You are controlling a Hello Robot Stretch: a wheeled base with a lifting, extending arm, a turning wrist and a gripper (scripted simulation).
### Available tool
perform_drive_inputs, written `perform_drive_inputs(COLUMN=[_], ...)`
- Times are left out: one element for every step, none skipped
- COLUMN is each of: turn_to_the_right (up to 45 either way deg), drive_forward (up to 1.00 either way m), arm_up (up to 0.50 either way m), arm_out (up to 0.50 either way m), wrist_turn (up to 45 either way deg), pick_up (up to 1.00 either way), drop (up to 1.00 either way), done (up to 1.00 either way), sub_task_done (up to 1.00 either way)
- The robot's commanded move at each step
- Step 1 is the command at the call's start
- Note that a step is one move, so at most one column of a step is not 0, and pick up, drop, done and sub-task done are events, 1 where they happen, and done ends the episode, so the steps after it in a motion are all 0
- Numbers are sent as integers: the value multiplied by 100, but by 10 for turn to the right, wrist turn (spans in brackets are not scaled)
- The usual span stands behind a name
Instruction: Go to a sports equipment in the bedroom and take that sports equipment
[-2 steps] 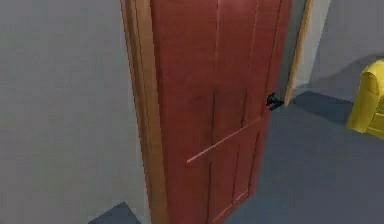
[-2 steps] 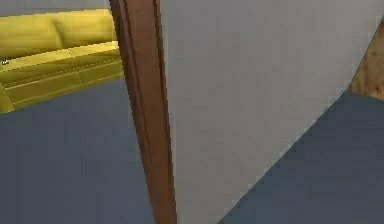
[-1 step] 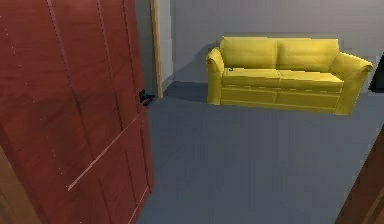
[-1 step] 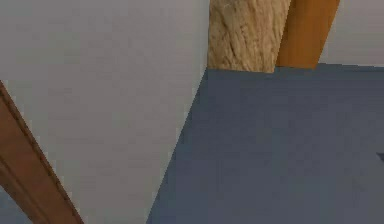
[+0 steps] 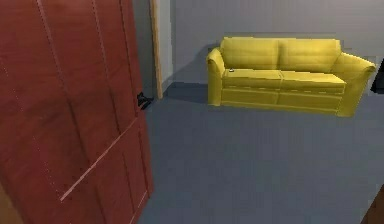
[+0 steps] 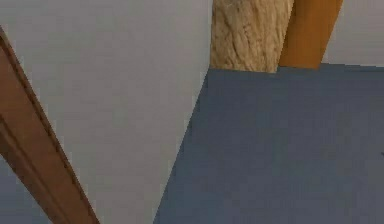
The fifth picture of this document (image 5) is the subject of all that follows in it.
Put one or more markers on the yellow sofa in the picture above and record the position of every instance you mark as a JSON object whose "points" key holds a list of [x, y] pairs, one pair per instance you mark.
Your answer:
{"points": [[283, 76]]}

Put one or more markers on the brown wooden furniture corner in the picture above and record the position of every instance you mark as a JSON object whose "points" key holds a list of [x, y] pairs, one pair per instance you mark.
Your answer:
{"points": [[376, 210]]}

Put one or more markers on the black furniture piece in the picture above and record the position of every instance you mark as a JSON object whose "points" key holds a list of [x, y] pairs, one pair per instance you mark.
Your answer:
{"points": [[379, 80]]}

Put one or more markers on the red-brown wooden room door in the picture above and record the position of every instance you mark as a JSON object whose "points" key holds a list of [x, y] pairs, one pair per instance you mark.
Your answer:
{"points": [[66, 110]]}

